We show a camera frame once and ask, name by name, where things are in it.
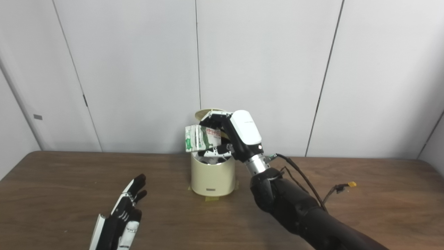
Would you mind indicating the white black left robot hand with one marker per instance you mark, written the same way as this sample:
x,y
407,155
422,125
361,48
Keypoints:
x,y
118,225

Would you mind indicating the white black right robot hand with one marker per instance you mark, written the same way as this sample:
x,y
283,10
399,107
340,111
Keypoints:
x,y
244,132

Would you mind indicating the white green milk carton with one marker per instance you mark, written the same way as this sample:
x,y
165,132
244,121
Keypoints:
x,y
197,139

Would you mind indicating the cream-colored bin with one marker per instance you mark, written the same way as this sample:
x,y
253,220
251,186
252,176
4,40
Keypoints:
x,y
212,178

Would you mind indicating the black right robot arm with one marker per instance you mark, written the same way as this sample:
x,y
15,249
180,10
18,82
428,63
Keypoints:
x,y
295,205

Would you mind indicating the black wall panel hinge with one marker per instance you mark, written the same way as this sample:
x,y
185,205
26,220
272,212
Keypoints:
x,y
85,100

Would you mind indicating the small gray wall plate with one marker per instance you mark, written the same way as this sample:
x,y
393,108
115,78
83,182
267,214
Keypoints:
x,y
37,117

